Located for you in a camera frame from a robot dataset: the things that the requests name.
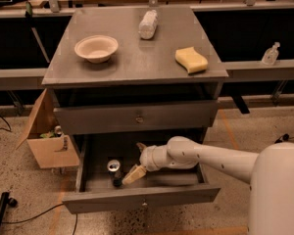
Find yellow sponge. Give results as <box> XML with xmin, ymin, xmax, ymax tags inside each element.
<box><xmin>175</xmin><ymin>47</ymin><xmax>208</xmax><ymax>74</ymax></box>

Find grey open middle drawer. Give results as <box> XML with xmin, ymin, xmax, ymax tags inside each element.
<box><xmin>63</xmin><ymin>129</ymin><xmax>221</xmax><ymax>213</ymax></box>

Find redbull can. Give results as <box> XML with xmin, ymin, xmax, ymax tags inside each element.
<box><xmin>107</xmin><ymin>160</ymin><xmax>123</xmax><ymax>187</ymax></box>

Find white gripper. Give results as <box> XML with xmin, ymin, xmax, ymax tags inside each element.
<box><xmin>122</xmin><ymin>142</ymin><xmax>171</xmax><ymax>185</ymax></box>

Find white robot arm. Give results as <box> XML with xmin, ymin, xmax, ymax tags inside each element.
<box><xmin>122</xmin><ymin>136</ymin><xmax>294</xmax><ymax>235</ymax></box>

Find clear plastic water bottle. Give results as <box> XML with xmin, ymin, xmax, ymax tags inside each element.
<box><xmin>138</xmin><ymin>10</ymin><xmax>158</xmax><ymax>40</ymax></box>

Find cardboard box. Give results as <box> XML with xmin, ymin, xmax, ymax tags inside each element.
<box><xmin>16</xmin><ymin>89</ymin><xmax>79</xmax><ymax>168</ymax></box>

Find clear soap dispenser bottle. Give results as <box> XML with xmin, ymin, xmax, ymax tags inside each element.
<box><xmin>262</xmin><ymin>42</ymin><xmax>280</xmax><ymax>66</ymax></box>

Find black floor cable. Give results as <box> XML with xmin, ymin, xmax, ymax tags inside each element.
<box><xmin>0</xmin><ymin>203</ymin><xmax>79</xmax><ymax>235</ymax></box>

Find black power adapter with cable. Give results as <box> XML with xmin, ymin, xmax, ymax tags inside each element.
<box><xmin>274</xmin><ymin>133</ymin><xmax>294</xmax><ymax>144</ymax></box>

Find grey wooden drawer cabinet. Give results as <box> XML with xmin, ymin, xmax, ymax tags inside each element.
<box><xmin>42</xmin><ymin>5</ymin><xmax>229</xmax><ymax>214</ymax></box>

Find grey closed top drawer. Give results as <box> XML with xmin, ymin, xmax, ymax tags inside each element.
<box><xmin>54</xmin><ymin>100</ymin><xmax>218</xmax><ymax>134</ymax></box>

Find black stand base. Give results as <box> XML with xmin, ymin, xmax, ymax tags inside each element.
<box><xmin>0</xmin><ymin>192</ymin><xmax>18</xmax><ymax>227</ymax></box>

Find white paper bowl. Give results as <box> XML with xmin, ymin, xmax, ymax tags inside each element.
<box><xmin>74</xmin><ymin>35</ymin><xmax>119</xmax><ymax>64</ymax></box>

